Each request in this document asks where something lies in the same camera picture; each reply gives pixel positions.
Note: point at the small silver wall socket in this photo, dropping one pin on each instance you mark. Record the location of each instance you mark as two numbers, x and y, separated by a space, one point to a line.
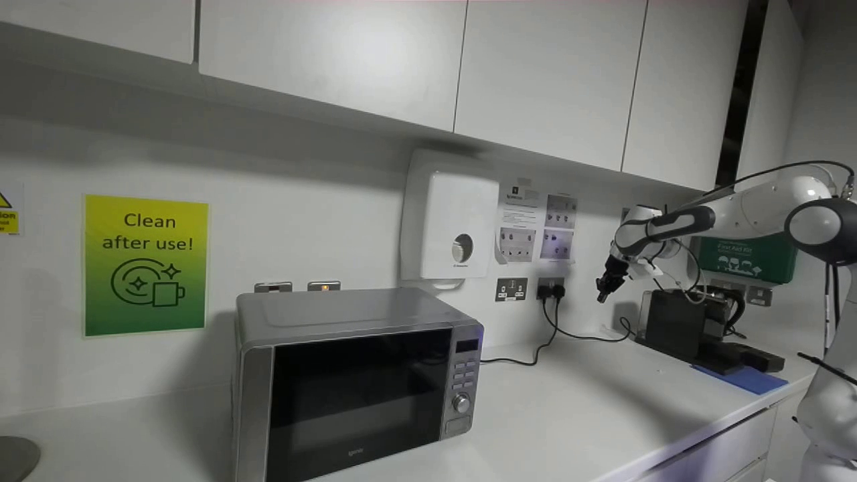
760 296

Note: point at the yellow warning sign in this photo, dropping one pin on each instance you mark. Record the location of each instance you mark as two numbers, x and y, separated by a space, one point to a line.
6 216

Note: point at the silver double wall socket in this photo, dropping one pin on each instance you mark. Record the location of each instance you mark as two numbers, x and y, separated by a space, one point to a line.
553 282

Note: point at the white upper cabinet door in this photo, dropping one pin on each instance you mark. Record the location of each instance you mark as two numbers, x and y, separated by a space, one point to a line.
544 82
330 55
685 89
98 25

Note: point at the black coffee machine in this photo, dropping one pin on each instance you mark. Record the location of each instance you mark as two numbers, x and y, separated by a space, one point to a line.
672 326

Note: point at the silver microwave oven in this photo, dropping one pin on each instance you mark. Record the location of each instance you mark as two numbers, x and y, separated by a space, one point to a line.
358 391

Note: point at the white instruction sheet with logo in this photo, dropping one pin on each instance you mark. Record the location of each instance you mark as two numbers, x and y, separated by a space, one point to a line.
518 216

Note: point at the blue cloth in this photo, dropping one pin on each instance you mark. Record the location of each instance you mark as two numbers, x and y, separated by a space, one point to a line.
745 379

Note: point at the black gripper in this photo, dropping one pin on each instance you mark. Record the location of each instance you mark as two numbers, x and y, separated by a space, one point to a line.
616 270

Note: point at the small grey wall plate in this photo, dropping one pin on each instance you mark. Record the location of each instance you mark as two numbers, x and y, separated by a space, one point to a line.
628 319

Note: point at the white base cabinet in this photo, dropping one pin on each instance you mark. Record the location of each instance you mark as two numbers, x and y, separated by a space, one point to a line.
714 446

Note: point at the green clean-after-use sign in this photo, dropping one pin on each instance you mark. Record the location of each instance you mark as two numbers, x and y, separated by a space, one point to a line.
149 270

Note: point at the silver wall switch plate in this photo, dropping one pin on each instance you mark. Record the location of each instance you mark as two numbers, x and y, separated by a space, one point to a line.
513 291

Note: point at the grey round dish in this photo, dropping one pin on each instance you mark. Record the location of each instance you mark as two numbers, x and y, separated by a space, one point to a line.
16 460

